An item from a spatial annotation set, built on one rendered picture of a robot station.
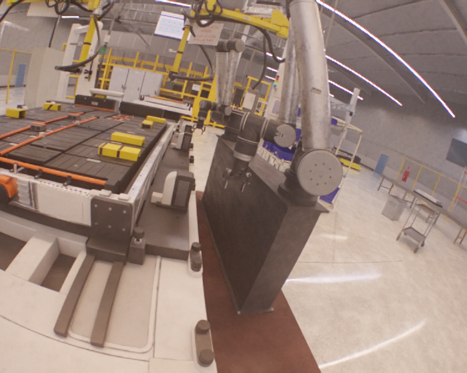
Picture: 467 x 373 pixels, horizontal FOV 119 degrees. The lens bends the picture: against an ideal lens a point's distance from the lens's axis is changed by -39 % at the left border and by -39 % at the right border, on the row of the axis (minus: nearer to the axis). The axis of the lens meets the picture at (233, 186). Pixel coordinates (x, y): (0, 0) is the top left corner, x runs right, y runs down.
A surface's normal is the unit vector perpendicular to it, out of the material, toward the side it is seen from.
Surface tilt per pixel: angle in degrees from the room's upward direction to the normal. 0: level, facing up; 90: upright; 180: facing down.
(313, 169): 90
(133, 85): 90
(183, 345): 0
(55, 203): 90
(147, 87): 90
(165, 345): 0
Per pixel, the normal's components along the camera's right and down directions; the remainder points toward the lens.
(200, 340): 0.28, -0.90
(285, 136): -0.23, 0.27
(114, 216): 0.18, 0.39
